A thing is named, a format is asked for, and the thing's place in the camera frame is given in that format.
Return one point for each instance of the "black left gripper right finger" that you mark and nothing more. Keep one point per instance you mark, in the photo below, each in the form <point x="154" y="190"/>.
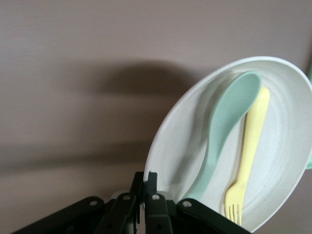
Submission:
<point x="161" y="214"/>

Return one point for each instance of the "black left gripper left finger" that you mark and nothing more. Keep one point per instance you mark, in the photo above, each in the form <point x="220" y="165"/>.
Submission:
<point x="122" y="214"/>

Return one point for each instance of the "yellow plastic fork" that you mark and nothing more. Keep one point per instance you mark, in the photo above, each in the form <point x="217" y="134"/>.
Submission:
<point x="253" y="131"/>

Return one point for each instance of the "beige speckled round plate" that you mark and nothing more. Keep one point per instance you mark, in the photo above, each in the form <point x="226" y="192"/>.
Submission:
<point x="275" y="146"/>

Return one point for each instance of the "pale green plastic spoon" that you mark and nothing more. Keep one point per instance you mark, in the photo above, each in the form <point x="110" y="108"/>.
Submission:
<point x="226" y="117"/>

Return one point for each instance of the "brown table cover mat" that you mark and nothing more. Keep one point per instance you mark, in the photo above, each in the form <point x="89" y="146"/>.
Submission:
<point x="73" y="61"/>

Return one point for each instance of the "light green rectangular tray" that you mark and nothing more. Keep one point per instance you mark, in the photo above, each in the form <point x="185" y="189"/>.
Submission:
<point x="309" y="122"/>

